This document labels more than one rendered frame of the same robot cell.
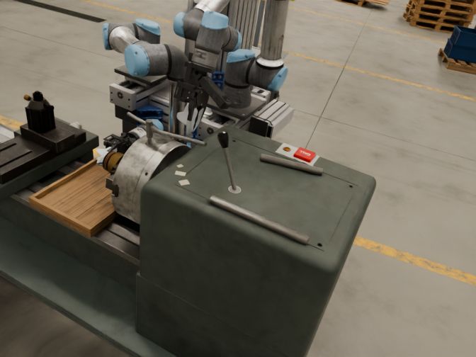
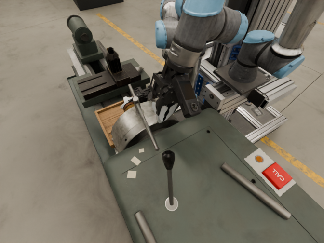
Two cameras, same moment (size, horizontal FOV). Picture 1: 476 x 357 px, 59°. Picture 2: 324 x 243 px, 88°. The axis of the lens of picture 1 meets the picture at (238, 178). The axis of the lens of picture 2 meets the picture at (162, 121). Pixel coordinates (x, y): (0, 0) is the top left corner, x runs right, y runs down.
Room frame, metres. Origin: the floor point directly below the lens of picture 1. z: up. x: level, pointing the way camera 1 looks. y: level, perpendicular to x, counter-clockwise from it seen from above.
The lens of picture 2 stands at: (0.87, -0.03, 1.76)
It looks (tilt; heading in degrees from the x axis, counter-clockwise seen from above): 54 degrees down; 37
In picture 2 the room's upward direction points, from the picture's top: straight up
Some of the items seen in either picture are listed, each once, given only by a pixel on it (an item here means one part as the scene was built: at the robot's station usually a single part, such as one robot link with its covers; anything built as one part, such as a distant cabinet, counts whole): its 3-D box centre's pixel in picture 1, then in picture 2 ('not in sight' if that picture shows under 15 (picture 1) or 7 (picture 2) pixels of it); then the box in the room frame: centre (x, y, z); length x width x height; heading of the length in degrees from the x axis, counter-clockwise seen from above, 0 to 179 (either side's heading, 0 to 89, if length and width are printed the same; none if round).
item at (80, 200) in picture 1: (93, 193); (128, 117); (1.28, 0.56, 0.89); 0.36 x 0.30 x 0.04; 158
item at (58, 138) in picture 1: (47, 134); (117, 74); (1.47, 0.82, 1.00); 0.20 x 0.10 x 0.05; 68
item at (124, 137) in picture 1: (122, 145); (143, 95); (1.36, 0.46, 1.08); 0.12 x 0.09 x 0.08; 157
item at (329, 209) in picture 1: (256, 227); (201, 209); (1.04, -0.09, 1.06); 0.59 x 0.48 x 0.39; 68
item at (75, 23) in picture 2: not in sight; (83, 38); (1.62, 1.41, 1.01); 0.30 x 0.20 x 0.29; 68
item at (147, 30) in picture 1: (146, 35); not in sight; (1.95, 0.54, 1.33); 0.13 x 0.12 x 0.14; 123
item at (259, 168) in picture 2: (295, 161); (264, 173); (1.22, -0.18, 1.23); 0.13 x 0.08 x 0.06; 68
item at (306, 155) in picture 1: (304, 155); (276, 175); (1.22, -0.21, 1.26); 0.06 x 0.06 x 0.02; 68
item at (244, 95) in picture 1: (236, 91); (245, 66); (1.76, 0.08, 1.21); 0.15 x 0.15 x 0.10
